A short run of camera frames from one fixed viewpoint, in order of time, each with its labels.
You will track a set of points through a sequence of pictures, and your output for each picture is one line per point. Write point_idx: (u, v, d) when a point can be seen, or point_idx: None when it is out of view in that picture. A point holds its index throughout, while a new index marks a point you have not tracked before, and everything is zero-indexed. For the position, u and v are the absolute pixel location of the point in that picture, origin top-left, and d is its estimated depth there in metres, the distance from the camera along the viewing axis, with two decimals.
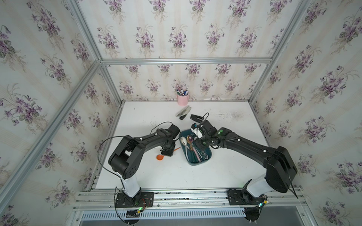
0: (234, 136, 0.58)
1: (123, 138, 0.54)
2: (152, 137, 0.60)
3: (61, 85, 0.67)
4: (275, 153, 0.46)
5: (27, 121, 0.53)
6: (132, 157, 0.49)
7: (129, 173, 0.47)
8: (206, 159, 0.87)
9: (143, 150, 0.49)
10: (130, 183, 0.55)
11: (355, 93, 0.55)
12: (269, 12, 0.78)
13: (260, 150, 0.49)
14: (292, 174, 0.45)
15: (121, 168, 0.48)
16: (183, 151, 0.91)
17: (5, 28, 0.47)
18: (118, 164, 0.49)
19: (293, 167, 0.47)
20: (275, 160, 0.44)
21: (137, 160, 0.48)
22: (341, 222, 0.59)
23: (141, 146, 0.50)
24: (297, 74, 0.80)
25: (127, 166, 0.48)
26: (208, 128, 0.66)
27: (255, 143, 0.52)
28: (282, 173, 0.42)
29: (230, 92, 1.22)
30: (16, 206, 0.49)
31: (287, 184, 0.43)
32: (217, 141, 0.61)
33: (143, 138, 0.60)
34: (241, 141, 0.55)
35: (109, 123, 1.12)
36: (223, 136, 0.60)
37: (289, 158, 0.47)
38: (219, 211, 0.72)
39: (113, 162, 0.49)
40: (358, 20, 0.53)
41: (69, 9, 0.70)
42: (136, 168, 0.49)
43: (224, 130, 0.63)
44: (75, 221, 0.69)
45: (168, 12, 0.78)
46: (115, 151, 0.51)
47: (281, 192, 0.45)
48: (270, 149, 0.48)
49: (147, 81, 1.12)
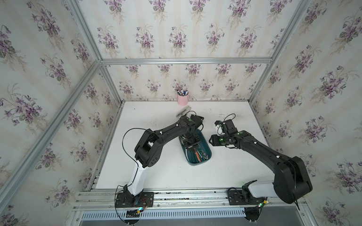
0: (252, 139, 0.60)
1: (145, 131, 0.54)
2: (173, 129, 0.61)
3: (61, 85, 0.67)
4: (289, 162, 0.45)
5: (28, 121, 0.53)
6: (152, 149, 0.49)
7: (150, 163, 0.53)
8: (206, 159, 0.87)
9: (162, 144, 0.52)
10: (141, 177, 0.58)
11: (355, 93, 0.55)
12: (269, 12, 0.78)
13: (273, 155, 0.50)
14: (305, 188, 0.43)
15: (145, 157, 0.54)
16: (183, 151, 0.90)
17: (5, 28, 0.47)
18: (143, 153, 0.55)
19: (307, 182, 0.44)
20: (285, 166, 0.44)
21: (158, 152, 0.52)
22: (341, 222, 0.59)
23: (161, 141, 0.53)
24: (297, 74, 0.80)
25: (149, 157, 0.54)
26: (230, 127, 0.70)
27: (270, 149, 0.52)
28: (291, 181, 0.42)
29: (230, 92, 1.22)
30: (16, 207, 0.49)
31: (294, 194, 0.42)
32: (234, 141, 0.65)
33: (164, 130, 0.59)
34: (258, 144, 0.56)
35: (110, 123, 1.13)
36: (241, 137, 0.62)
37: (303, 170, 0.45)
38: (219, 211, 0.72)
39: (138, 151, 0.56)
40: (358, 20, 0.53)
41: (69, 9, 0.70)
42: (157, 159, 0.54)
43: (244, 133, 0.65)
44: (75, 221, 0.69)
45: (168, 12, 0.78)
46: (139, 142, 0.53)
47: (286, 202, 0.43)
48: (285, 156, 0.48)
49: (147, 81, 1.12)
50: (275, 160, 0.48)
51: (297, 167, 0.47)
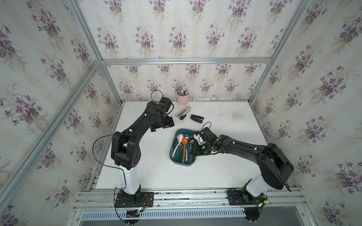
0: (230, 139, 0.64)
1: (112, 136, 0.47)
2: (141, 122, 0.56)
3: (61, 85, 0.67)
4: (267, 150, 0.49)
5: (28, 121, 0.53)
6: (129, 150, 0.48)
7: (134, 163, 0.49)
8: (189, 163, 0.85)
9: (136, 141, 0.48)
10: (132, 177, 0.57)
11: (355, 93, 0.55)
12: (269, 12, 0.78)
13: (251, 148, 0.53)
14: (288, 170, 0.46)
15: (125, 160, 0.50)
16: (172, 147, 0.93)
17: (5, 28, 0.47)
18: (121, 157, 0.51)
19: (287, 164, 0.48)
20: (264, 156, 0.47)
21: (136, 150, 0.49)
22: (341, 222, 0.59)
23: (135, 139, 0.49)
24: (297, 74, 0.80)
25: (130, 158, 0.49)
26: (209, 134, 0.71)
27: (247, 142, 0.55)
28: (273, 168, 0.44)
29: (230, 92, 1.22)
30: (16, 207, 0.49)
31: (281, 179, 0.44)
32: (216, 148, 0.66)
33: (133, 127, 0.54)
34: (237, 143, 0.59)
35: (109, 123, 1.12)
36: (220, 141, 0.66)
37: (280, 154, 0.47)
38: (219, 211, 0.72)
39: (116, 157, 0.51)
40: (358, 20, 0.53)
41: (69, 9, 0.70)
42: (138, 156, 0.51)
43: (222, 136, 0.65)
44: (75, 221, 0.69)
45: (168, 12, 0.78)
46: (112, 149, 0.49)
47: (277, 189, 0.48)
48: (261, 146, 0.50)
49: (147, 81, 1.12)
50: (254, 152, 0.51)
51: (274, 152, 0.51)
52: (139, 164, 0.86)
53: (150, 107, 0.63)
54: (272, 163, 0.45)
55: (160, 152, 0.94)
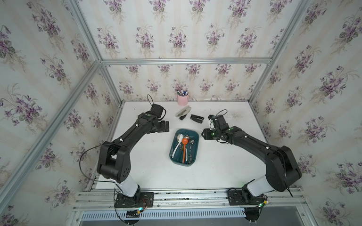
0: (242, 133, 0.62)
1: (101, 146, 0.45)
2: (132, 133, 0.53)
3: (61, 85, 0.67)
4: (278, 152, 0.47)
5: (28, 122, 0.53)
6: (119, 160, 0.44)
7: (123, 177, 0.46)
8: (189, 163, 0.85)
9: (127, 151, 0.45)
10: (126, 186, 0.55)
11: (355, 93, 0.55)
12: (269, 12, 0.78)
13: (263, 146, 0.51)
14: (296, 176, 0.45)
15: (113, 173, 0.46)
16: (172, 147, 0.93)
17: (5, 28, 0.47)
18: (109, 170, 0.46)
19: (295, 170, 0.46)
20: (275, 156, 0.46)
21: (127, 162, 0.45)
22: (341, 222, 0.59)
23: (125, 148, 0.46)
24: (297, 74, 0.80)
25: (119, 169, 0.45)
26: (221, 123, 0.70)
27: (261, 141, 0.54)
28: (281, 170, 0.44)
29: (230, 92, 1.22)
30: (16, 207, 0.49)
31: (285, 182, 0.44)
32: (226, 137, 0.66)
33: (124, 138, 0.51)
34: (248, 137, 0.58)
35: (109, 123, 1.12)
36: (232, 133, 0.64)
37: (292, 159, 0.46)
38: (219, 211, 0.72)
39: (102, 171, 0.47)
40: (358, 20, 0.53)
41: (69, 9, 0.70)
42: (128, 170, 0.48)
43: (234, 128, 0.67)
44: (75, 221, 0.69)
45: (168, 12, 0.78)
46: (99, 161, 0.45)
47: (278, 191, 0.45)
48: (274, 147, 0.50)
49: (147, 81, 1.12)
50: (265, 151, 0.50)
51: (286, 156, 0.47)
52: (139, 164, 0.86)
53: (141, 118, 0.62)
54: (281, 165, 0.44)
55: (160, 152, 0.94)
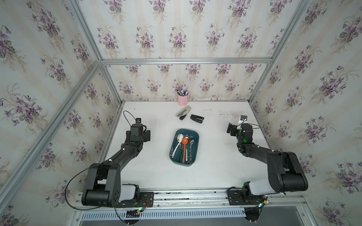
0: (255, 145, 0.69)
1: (90, 168, 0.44)
2: (121, 154, 0.55)
3: (61, 85, 0.67)
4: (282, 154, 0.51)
5: (27, 121, 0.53)
6: (111, 181, 0.43)
7: (115, 201, 0.42)
8: (189, 163, 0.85)
9: (119, 170, 0.44)
10: (123, 197, 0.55)
11: (355, 93, 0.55)
12: (269, 12, 0.78)
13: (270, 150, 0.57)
14: (298, 182, 0.44)
15: (104, 196, 0.42)
16: (172, 147, 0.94)
17: (5, 28, 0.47)
18: (98, 195, 0.42)
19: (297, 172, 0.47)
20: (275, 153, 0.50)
21: (118, 182, 0.43)
22: (341, 222, 0.59)
23: (117, 166, 0.45)
24: (297, 74, 0.80)
25: (111, 191, 0.42)
26: (247, 136, 0.73)
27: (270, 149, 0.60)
28: (278, 164, 0.47)
29: (230, 92, 1.22)
30: (16, 207, 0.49)
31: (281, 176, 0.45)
32: (242, 150, 0.73)
33: (113, 158, 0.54)
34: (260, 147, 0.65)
35: (109, 123, 1.12)
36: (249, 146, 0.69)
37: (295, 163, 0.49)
38: (219, 211, 0.72)
39: (90, 197, 0.41)
40: (358, 20, 0.53)
41: (69, 9, 0.70)
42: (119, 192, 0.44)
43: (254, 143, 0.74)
44: (75, 221, 0.69)
45: (168, 12, 0.78)
46: (86, 187, 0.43)
47: (277, 190, 0.47)
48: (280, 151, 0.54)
49: (147, 81, 1.12)
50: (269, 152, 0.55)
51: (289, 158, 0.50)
52: (139, 164, 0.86)
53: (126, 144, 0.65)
54: (281, 161, 0.47)
55: (160, 153, 0.94)
